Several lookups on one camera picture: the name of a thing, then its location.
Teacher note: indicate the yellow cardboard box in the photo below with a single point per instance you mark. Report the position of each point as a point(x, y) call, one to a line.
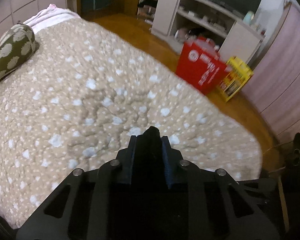
point(238, 74)

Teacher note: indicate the pink drawer cabinet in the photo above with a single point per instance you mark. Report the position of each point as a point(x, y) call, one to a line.
point(274, 89)

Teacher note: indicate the white bed sheet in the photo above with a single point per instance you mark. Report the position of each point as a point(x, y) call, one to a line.
point(50, 16)

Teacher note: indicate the red cardboard box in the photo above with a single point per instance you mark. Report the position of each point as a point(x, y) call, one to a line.
point(200, 65)

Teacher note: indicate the olive patterned pillow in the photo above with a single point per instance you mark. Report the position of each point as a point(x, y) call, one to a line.
point(17, 45)

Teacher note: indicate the white shelf cabinet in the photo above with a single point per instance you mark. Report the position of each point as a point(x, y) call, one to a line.
point(174, 19)

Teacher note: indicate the black pants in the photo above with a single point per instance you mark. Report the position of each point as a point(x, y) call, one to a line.
point(151, 214)

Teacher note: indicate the beige dotted bed quilt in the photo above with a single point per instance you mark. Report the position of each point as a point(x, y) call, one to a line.
point(79, 99)

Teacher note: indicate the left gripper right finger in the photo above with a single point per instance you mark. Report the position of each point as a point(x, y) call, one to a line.
point(206, 204)

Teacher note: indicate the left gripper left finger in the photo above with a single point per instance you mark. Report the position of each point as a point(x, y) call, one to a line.
point(77, 208)

